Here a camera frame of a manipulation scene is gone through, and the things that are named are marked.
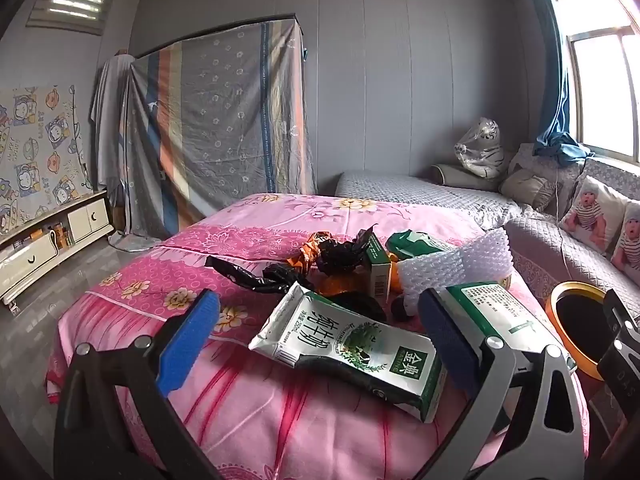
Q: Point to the grey quilted sofa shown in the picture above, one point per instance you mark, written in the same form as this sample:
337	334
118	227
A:
400	190

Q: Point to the small dark object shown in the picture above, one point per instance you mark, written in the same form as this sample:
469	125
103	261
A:
402	307

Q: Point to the baby print pillow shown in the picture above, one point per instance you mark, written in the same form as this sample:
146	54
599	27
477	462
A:
592	215
630	240

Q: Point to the white hanging cloth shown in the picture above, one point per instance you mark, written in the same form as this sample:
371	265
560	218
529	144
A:
110	120

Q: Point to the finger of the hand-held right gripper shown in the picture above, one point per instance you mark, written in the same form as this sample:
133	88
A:
617	310

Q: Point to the pink floral blanket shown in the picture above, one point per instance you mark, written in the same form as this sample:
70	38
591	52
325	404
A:
250	410

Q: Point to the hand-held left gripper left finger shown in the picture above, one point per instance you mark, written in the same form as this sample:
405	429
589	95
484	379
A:
187	345

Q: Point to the orange silver foil wrapper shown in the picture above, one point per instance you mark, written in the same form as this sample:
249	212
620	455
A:
305	252

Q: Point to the black plastic wrapper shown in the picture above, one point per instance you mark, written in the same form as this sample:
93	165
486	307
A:
345	252

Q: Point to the grey bolster pillow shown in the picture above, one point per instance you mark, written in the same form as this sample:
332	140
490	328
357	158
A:
460	175

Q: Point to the orange plastic wrapper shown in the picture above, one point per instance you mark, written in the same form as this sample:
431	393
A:
340	285

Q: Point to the large milk carton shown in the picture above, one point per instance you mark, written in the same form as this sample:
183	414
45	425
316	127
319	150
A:
345	345

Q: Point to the grey ruffled cushion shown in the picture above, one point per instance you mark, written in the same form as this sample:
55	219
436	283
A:
527	187

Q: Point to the blue curtain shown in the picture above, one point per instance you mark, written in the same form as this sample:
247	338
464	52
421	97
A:
557	85

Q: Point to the small green white carton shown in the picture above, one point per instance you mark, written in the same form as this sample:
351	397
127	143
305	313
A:
380	275

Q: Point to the white bubble wrap sheet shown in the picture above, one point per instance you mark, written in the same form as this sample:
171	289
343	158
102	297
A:
450	270

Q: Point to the black plastic bag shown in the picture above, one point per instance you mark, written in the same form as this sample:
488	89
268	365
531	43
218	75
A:
260	275

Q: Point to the cartoon wall poster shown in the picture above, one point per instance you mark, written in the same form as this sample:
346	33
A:
40	160

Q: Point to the yellow rimmed trash bin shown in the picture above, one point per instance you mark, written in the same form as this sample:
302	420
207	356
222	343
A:
575	330

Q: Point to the cream low cabinet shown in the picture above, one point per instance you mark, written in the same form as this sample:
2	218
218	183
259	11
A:
35	260

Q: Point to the tiger plush in plastic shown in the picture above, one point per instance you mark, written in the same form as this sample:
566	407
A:
477	147

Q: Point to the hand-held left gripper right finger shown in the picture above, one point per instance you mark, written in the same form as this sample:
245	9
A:
447	340

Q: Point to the window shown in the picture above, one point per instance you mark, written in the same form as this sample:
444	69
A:
605	90

